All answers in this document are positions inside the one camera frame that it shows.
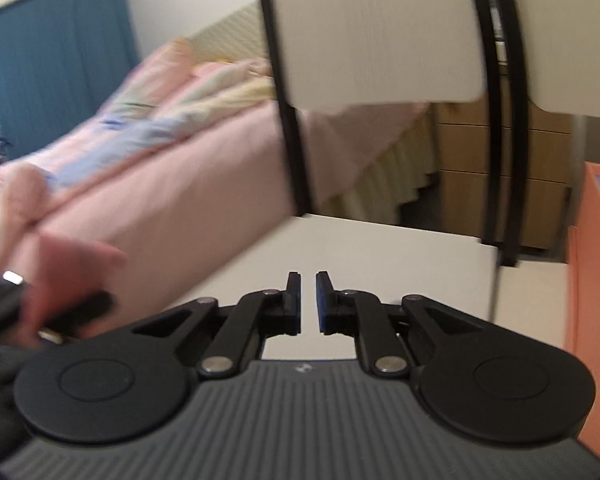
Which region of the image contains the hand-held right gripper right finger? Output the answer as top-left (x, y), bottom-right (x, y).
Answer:
top-left (315, 270), bottom-right (486, 380)

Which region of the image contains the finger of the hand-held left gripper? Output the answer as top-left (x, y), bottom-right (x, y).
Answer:
top-left (40, 291), bottom-right (115, 344)

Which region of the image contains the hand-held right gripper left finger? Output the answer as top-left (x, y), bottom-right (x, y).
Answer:
top-left (130, 271), bottom-right (302, 380)

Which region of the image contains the bed with pink sheet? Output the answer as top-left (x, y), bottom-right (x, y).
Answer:
top-left (0, 2), bottom-right (441, 283)

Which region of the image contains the pastel quilt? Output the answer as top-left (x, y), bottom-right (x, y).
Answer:
top-left (0, 35), bottom-right (277, 231)

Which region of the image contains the wooden drawer cabinet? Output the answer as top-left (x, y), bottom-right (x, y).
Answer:
top-left (435, 62), bottom-right (577, 257)

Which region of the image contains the blue curtain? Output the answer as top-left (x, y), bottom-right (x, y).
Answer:
top-left (0, 0), bottom-right (142, 162)

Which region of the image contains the white chair with black frame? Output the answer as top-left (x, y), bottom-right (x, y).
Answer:
top-left (187, 0), bottom-right (503, 361)
top-left (487, 0), bottom-right (600, 352)

